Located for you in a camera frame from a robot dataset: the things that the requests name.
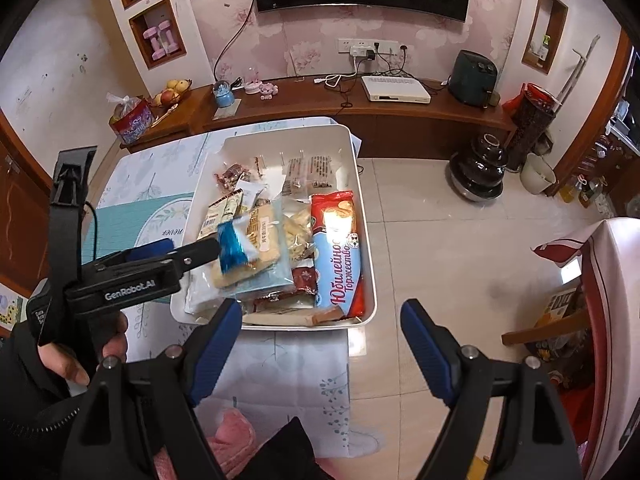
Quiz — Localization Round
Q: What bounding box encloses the pink fluffy slipper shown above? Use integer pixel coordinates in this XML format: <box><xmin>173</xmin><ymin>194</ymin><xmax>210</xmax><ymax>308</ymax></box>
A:
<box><xmin>204</xmin><ymin>407</ymin><xmax>257</xmax><ymax>477</ymax></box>

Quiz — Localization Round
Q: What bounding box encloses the blue foil snack packet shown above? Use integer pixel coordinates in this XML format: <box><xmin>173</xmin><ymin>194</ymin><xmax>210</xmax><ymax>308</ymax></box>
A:
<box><xmin>217</xmin><ymin>219</ymin><xmax>259</xmax><ymax>274</ymax></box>

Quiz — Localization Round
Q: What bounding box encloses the white plastic bin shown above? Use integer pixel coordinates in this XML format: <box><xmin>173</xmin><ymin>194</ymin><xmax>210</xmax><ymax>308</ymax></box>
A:
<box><xmin>169</xmin><ymin>124</ymin><xmax>377</xmax><ymax>331</ymax></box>

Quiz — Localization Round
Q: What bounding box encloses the person's left forearm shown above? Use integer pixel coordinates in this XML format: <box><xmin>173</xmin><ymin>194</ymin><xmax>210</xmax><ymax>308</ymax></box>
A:
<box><xmin>0</xmin><ymin>327</ymin><xmax>83</xmax><ymax>480</ymax></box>

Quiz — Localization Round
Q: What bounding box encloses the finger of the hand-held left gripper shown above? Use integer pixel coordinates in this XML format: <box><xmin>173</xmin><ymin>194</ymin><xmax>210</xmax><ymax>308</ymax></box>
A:
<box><xmin>172</xmin><ymin>237</ymin><xmax>222</xmax><ymax>276</ymax></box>
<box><xmin>122</xmin><ymin>238</ymin><xmax>175</xmax><ymax>264</ymax></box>

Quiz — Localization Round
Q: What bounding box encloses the dark red snowflake packet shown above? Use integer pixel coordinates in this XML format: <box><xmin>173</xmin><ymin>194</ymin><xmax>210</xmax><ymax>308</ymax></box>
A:
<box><xmin>252</xmin><ymin>267</ymin><xmax>319</xmax><ymax>312</ymax></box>

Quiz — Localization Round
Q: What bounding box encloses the red and blue biscuit packet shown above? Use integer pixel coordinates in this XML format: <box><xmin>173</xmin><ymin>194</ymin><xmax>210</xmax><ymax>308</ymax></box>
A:
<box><xmin>310</xmin><ymin>190</ymin><xmax>362</xmax><ymax>319</ymax></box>

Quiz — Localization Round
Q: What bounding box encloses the tall red and black vase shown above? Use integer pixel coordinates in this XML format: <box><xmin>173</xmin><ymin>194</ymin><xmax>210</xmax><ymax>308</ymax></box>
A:
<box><xmin>504</xmin><ymin>83</ymin><xmax>557</xmax><ymax>171</ymax></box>

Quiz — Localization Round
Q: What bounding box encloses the red and blue gift bag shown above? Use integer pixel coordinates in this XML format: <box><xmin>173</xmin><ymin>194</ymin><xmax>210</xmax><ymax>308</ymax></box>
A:
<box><xmin>107</xmin><ymin>92</ymin><xmax>155</xmax><ymax>145</ymax></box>

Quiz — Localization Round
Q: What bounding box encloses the beige striped snack packet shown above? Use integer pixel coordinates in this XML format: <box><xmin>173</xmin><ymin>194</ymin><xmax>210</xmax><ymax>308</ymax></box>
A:
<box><xmin>197</xmin><ymin>189</ymin><xmax>244</xmax><ymax>239</ymax></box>

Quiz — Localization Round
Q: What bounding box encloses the person's dark trouser leg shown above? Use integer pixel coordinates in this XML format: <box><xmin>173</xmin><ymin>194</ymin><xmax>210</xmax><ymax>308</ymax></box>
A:
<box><xmin>234</xmin><ymin>417</ymin><xmax>322</xmax><ymax>480</ymax></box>

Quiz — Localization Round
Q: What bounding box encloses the white wall socket strip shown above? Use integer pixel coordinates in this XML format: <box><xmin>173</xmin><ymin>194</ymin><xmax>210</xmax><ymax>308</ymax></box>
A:
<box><xmin>337</xmin><ymin>37</ymin><xmax>409</xmax><ymax>57</ymax></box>

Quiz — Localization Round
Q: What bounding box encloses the white bucket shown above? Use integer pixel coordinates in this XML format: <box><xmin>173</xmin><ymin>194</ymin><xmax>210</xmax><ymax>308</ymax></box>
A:
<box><xmin>519</xmin><ymin>153</ymin><xmax>557</xmax><ymax>195</ymax></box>

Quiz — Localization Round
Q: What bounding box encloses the red and white chair cover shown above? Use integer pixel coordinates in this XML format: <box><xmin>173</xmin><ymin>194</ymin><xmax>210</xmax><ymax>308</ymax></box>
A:
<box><xmin>532</xmin><ymin>217</ymin><xmax>640</xmax><ymax>480</ymax></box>

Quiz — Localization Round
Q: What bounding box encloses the group of bottles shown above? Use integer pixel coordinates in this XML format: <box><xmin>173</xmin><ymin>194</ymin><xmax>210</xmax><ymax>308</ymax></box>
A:
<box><xmin>557</xmin><ymin>174</ymin><xmax>607</xmax><ymax>207</ymax></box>

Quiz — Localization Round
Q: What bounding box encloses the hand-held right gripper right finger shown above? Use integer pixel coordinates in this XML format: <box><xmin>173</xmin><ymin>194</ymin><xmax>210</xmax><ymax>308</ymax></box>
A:
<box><xmin>400</xmin><ymin>299</ymin><xmax>584</xmax><ymax>480</ymax></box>

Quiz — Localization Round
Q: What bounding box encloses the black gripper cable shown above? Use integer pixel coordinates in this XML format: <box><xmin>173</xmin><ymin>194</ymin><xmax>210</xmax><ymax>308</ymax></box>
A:
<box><xmin>82</xmin><ymin>201</ymin><xmax>101</xmax><ymax>257</ymax></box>

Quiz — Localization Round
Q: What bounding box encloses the pink dumbbell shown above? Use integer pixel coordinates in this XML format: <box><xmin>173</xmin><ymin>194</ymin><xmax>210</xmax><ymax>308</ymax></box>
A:
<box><xmin>143</xmin><ymin>26</ymin><xmax>166</xmax><ymax>59</ymax></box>
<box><xmin>159</xmin><ymin>22</ymin><xmax>181</xmax><ymax>56</ymax></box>

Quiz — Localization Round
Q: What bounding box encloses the bag of small wrapped candies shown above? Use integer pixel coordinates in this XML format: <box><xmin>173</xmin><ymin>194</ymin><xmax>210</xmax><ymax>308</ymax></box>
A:
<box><xmin>214</xmin><ymin>162</ymin><xmax>252</xmax><ymax>192</ymax></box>

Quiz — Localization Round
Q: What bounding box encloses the light blue bread packet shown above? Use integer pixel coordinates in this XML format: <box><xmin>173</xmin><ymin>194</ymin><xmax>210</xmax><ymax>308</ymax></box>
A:
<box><xmin>212</xmin><ymin>204</ymin><xmax>297</xmax><ymax>302</ymax></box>

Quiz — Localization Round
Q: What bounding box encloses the long beige snack packet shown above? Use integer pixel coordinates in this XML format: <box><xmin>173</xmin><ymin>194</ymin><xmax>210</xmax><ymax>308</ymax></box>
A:
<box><xmin>242</xmin><ymin>307</ymin><xmax>347</xmax><ymax>328</ymax></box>

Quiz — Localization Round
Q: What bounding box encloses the wooden television cabinet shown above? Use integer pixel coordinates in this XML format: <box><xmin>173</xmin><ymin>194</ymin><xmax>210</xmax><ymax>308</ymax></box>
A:
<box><xmin>119</xmin><ymin>77</ymin><xmax>517</xmax><ymax>162</ymax></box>

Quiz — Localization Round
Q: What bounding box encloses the bowl of fruit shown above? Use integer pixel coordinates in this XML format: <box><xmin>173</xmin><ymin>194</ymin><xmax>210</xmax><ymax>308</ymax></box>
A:
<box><xmin>151</xmin><ymin>78</ymin><xmax>194</xmax><ymax>107</ymax></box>

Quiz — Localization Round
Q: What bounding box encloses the person's left hand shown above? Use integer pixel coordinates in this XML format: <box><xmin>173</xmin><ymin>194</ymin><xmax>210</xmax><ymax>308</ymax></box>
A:
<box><xmin>38</xmin><ymin>310</ymin><xmax>129</xmax><ymax>387</ymax></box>

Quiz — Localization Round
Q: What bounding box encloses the teal striped placemat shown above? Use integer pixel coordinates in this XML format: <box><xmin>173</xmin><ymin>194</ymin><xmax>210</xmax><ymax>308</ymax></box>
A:
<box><xmin>94</xmin><ymin>192</ymin><xmax>197</xmax><ymax>307</ymax></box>

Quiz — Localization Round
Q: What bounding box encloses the dark green air fryer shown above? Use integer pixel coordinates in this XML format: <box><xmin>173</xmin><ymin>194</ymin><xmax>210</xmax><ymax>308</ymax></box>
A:
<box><xmin>448</xmin><ymin>49</ymin><xmax>497</xmax><ymax>106</ymax></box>

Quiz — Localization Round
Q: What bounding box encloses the white set-top box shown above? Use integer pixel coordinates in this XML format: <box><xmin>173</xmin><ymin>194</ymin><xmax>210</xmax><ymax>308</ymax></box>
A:
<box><xmin>360</xmin><ymin>74</ymin><xmax>431</xmax><ymax>105</ymax></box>

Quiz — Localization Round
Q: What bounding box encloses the black ceramic jar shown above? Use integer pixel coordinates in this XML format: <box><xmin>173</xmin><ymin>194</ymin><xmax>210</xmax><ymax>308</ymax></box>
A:
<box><xmin>448</xmin><ymin>132</ymin><xmax>509</xmax><ymax>202</ymax></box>

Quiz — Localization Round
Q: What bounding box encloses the clear packet with printed label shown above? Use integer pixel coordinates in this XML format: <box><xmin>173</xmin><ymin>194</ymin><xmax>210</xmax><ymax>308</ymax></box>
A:
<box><xmin>282</xmin><ymin>154</ymin><xmax>334</xmax><ymax>197</ymax></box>

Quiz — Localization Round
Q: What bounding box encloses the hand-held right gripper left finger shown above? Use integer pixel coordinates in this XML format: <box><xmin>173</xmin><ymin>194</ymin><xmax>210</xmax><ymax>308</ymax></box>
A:
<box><xmin>60</xmin><ymin>298</ymin><xmax>244</xmax><ymax>480</ymax></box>

